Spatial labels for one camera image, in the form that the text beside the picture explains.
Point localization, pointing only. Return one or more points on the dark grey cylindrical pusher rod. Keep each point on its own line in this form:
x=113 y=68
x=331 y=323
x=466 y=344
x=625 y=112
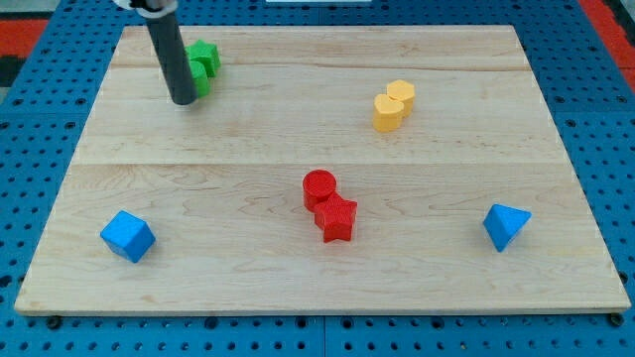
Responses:
x=164 y=30

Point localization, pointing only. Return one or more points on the white round tool mount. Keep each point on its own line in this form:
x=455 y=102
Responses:
x=149 y=8

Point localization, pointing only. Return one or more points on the green star block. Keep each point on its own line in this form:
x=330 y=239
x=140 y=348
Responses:
x=206 y=54

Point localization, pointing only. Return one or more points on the red star block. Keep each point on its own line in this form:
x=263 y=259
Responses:
x=336 y=218

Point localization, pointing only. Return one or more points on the green round block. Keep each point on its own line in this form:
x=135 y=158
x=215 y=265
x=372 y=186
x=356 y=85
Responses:
x=200 y=79

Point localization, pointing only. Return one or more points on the blue cube block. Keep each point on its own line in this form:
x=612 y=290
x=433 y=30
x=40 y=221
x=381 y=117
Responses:
x=128 y=236

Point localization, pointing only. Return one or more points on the red cylinder block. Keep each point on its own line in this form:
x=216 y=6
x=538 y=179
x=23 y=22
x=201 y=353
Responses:
x=318 y=186

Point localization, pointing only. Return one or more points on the light wooden board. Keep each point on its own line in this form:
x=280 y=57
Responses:
x=220 y=184

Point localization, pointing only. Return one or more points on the yellow heart block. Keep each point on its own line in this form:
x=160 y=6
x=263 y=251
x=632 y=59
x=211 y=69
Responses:
x=388 y=113

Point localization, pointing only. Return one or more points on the yellow hexagon block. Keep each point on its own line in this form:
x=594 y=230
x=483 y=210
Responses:
x=404 y=92

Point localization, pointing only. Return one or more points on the blue triangle block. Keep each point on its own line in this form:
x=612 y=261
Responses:
x=503 y=223

